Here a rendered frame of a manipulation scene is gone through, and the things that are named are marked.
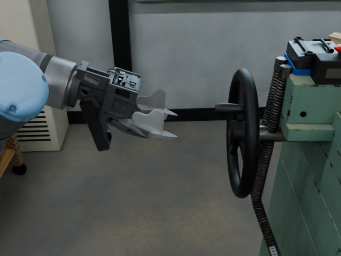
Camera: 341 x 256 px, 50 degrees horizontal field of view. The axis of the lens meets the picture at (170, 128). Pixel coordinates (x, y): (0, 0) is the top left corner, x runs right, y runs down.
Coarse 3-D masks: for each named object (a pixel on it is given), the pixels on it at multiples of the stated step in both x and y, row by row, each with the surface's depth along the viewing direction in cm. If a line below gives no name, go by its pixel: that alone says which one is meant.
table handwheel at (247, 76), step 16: (240, 80) 76; (240, 96) 82; (256, 96) 71; (256, 112) 70; (240, 128) 81; (256, 128) 69; (240, 144) 79; (256, 144) 69; (256, 160) 70; (240, 176) 90; (240, 192) 76
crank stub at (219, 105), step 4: (220, 104) 72; (224, 104) 72; (228, 104) 72; (232, 104) 72; (236, 104) 73; (216, 108) 72; (220, 108) 72; (224, 108) 72; (228, 108) 72; (232, 108) 72; (236, 108) 72; (240, 108) 72; (216, 112) 73; (220, 112) 72; (224, 112) 72; (228, 112) 72; (232, 112) 72; (236, 112) 72; (240, 112) 72
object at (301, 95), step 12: (288, 84) 74; (300, 84) 71; (312, 84) 71; (324, 84) 71; (336, 84) 71; (288, 96) 74; (300, 96) 72; (312, 96) 72; (324, 96) 72; (336, 96) 72; (288, 108) 74; (300, 108) 74; (312, 108) 73; (324, 108) 73; (336, 108) 73; (288, 120) 75; (300, 120) 75; (312, 120) 75; (324, 120) 75
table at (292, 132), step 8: (336, 112) 74; (280, 120) 80; (336, 120) 74; (288, 128) 74; (296, 128) 74; (304, 128) 74; (312, 128) 74; (320, 128) 74; (328, 128) 74; (336, 128) 73; (288, 136) 75; (296, 136) 75; (304, 136) 75; (312, 136) 75; (320, 136) 75; (328, 136) 75; (336, 136) 73; (336, 144) 73
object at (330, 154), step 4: (324, 144) 79; (328, 144) 77; (332, 144) 75; (324, 148) 79; (328, 148) 77; (332, 148) 75; (336, 148) 74; (328, 152) 77; (332, 152) 75; (336, 152) 73; (328, 156) 77; (332, 156) 75; (336, 156) 73; (340, 156) 72; (332, 160) 75; (336, 160) 73; (340, 160) 71; (332, 164) 75; (336, 164) 73; (340, 164) 71; (336, 168) 73; (340, 168) 71; (336, 172) 73; (340, 172) 71; (340, 176) 71; (340, 180) 71
